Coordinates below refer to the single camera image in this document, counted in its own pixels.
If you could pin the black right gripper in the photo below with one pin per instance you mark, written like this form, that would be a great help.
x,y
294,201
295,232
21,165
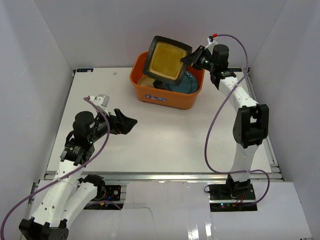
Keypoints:
x,y
194,58

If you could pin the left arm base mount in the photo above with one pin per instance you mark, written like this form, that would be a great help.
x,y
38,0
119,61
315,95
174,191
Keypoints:
x,y
107,196

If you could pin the teal round scalloped plate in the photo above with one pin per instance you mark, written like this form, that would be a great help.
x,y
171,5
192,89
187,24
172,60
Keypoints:
x,y
188,85

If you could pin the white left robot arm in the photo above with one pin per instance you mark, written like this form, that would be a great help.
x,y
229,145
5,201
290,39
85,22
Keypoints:
x,y
69,193

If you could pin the small yellow square dish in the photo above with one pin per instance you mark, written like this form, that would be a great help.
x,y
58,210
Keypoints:
x,y
146,81

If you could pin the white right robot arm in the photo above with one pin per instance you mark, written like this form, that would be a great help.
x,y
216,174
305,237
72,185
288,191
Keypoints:
x,y
251,123

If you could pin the orange plastic bin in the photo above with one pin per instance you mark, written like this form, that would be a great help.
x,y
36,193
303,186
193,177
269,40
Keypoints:
x,y
163,97

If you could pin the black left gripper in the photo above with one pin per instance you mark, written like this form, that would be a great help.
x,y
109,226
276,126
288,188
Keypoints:
x,y
116,123

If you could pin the amber square plate black rim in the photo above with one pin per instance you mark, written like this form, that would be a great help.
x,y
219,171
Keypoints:
x,y
163,62

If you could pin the black floral square plate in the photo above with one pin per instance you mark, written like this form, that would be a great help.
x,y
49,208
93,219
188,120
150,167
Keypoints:
x,y
158,85

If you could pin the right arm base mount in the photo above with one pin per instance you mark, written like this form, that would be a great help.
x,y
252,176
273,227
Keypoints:
x,y
231,196

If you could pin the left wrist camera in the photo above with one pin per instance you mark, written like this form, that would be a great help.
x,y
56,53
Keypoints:
x,y
100,102

